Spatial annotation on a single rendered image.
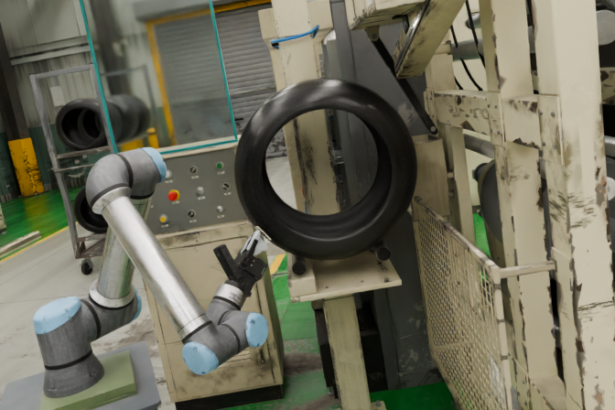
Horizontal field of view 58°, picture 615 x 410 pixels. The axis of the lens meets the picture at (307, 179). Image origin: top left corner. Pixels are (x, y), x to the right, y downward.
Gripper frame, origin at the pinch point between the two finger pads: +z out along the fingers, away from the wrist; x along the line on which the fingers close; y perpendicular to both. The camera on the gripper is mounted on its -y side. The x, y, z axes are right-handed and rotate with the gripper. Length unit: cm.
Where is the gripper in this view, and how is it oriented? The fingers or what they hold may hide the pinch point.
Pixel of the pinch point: (255, 231)
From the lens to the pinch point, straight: 176.8
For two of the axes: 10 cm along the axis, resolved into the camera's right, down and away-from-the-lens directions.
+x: 5.5, -2.9, -7.8
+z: 3.6, -7.6, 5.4
